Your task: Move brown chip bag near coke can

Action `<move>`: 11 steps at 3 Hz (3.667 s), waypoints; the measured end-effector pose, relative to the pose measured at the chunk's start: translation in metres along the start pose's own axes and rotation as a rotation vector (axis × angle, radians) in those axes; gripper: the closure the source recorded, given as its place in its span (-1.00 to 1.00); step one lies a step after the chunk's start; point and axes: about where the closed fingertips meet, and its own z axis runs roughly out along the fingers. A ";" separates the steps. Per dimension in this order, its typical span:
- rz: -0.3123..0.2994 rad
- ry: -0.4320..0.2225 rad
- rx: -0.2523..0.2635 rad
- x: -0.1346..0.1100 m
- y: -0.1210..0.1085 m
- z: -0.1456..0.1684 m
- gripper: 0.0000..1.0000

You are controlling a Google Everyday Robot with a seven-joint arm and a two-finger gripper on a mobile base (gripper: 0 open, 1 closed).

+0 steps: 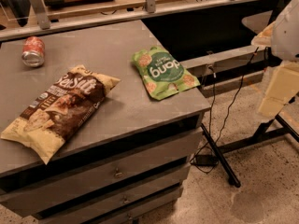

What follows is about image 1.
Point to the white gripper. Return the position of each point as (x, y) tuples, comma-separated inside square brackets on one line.
[(287, 32)]

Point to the brown sea salt chip bag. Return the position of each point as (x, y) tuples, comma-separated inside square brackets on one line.
[(55, 115)]

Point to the green dang snack bag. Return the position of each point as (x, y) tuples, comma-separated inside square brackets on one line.
[(162, 75)]

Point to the red coke can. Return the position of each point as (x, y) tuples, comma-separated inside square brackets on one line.
[(33, 52)]

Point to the black power adapter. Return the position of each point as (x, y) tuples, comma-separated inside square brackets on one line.
[(205, 160)]

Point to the grey drawer cabinet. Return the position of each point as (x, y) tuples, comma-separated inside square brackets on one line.
[(115, 169)]

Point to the black metal table frame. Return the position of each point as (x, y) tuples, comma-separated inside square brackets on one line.
[(266, 131)]

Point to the metal shelf rail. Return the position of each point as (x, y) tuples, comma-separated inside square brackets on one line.
[(44, 20)]

